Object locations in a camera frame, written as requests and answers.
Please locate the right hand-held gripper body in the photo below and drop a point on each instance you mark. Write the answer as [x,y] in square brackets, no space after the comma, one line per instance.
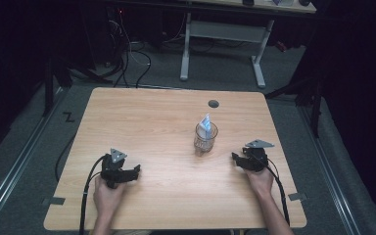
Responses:
[257,158]

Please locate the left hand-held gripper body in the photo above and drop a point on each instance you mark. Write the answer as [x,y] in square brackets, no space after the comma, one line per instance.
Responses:
[112,169]

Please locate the clear glass cup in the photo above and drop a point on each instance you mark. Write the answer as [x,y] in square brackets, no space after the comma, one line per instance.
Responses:
[205,142]

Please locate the white blue toothpaste tube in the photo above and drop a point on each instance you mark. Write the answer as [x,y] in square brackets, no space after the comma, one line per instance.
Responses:
[205,125]

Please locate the person's right hand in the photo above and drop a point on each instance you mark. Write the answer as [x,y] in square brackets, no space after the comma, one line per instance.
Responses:
[261,182]

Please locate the person's left hand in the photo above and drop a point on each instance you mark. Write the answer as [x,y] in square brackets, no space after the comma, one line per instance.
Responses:
[106,196]

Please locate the grey tape piece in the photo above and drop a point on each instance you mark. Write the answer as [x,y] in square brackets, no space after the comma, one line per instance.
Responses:
[297,196]
[55,201]

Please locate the round dark table grommet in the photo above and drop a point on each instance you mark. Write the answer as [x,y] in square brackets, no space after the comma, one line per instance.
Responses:
[213,104]

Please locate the black metal stand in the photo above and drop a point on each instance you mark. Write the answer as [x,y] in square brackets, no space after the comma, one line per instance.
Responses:
[315,104]
[49,84]

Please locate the small red object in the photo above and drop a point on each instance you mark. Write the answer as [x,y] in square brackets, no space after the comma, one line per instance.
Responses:
[281,46]

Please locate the white framed desk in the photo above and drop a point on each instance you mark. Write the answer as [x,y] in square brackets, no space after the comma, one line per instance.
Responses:
[223,31]

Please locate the metal floor rail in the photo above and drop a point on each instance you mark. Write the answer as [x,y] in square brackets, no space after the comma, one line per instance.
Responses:
[329,169]
[19,160]

